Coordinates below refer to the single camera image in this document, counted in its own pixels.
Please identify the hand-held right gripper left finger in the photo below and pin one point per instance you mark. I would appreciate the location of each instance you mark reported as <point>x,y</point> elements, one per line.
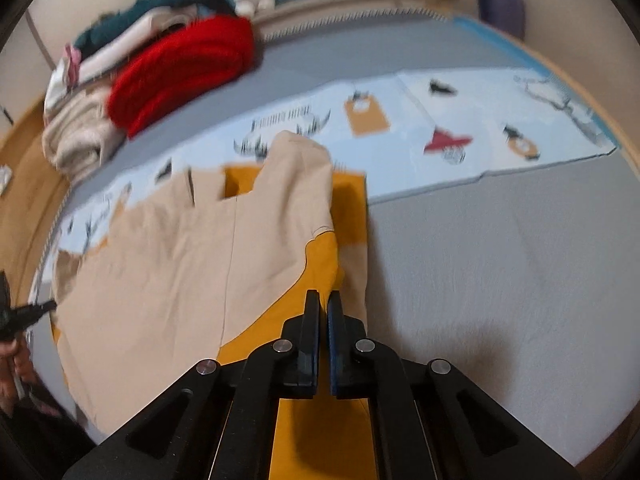
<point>307,355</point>

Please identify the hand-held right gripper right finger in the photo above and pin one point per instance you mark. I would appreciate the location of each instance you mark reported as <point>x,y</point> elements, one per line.
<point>340,355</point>

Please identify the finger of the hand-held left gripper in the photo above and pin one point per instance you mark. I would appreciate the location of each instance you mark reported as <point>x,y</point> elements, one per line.
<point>37,308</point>

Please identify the beige and yellow hooded jacket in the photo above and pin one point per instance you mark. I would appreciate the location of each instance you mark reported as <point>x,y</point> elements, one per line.
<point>175,270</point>

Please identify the person's left hand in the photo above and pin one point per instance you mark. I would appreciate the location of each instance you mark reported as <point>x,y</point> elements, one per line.
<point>12,375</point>

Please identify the grey printed bed sheet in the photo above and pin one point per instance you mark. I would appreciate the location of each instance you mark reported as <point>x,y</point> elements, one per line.
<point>475,270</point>

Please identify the folded white fleece blanket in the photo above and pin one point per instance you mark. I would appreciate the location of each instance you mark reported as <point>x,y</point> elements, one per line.
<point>80,135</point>

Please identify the folded printed quilt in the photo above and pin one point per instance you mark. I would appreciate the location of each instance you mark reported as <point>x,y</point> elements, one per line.
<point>62,75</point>

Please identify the folded red blanket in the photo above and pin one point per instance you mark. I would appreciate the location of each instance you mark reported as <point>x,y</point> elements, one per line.
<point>180,70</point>

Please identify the teal cloth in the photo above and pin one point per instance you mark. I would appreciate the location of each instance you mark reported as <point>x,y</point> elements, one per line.
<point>150,10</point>

